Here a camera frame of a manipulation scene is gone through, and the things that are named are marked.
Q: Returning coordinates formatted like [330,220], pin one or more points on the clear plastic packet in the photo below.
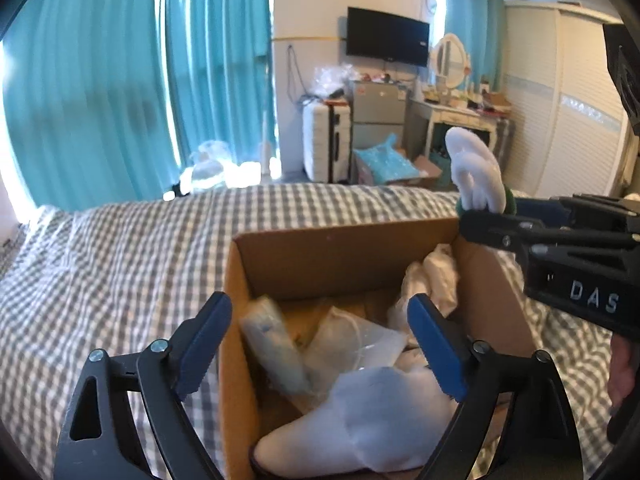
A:
[350,345]

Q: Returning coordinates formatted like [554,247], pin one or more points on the wide teal curtain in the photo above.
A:
[75,95]

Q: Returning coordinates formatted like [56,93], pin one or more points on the white cloth bundle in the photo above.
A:
[435,280]

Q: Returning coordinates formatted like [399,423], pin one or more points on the small brown carton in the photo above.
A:
[497,100]

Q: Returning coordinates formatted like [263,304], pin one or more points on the large white sock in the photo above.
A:
[360,420]

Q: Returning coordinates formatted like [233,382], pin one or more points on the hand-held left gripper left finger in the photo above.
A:
[205,350]

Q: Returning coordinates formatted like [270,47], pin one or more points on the cardboard box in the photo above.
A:
[345,260]

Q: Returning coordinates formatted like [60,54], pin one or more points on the pale green wipes packet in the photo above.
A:
[270,350]

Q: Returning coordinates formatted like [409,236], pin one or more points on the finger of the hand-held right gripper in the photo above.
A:
[550,207]
[495,230]

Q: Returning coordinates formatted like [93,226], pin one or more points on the white oval mirror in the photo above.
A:
[450,62]

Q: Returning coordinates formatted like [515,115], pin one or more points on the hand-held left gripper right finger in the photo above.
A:
[435,350]

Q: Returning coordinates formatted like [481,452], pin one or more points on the white suitcase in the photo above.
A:
[320,140]

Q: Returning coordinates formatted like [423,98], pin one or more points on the grey checked bed blanket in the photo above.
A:
[115,270]

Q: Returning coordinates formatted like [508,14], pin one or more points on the white sock green cuff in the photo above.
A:
[475,165]

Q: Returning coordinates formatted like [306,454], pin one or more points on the white plastic bag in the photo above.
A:
[210,165]

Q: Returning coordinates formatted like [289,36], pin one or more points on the blue plastic bag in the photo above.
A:
[390,162]

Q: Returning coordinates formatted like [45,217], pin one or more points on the black wall television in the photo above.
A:
[387,37]

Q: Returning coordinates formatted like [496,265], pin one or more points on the white slatted wardrobe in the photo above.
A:
[565,105]

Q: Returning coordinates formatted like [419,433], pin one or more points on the white dressing table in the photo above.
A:
[455,115]

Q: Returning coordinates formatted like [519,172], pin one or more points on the person's right hand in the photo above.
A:
[624,370]

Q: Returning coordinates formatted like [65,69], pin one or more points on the clear plastic bag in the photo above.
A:
[330,82]

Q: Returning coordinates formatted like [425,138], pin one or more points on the grey mini fridge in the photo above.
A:
[377,110]

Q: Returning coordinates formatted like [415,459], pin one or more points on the narrow teal curtain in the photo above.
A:
[475,25]

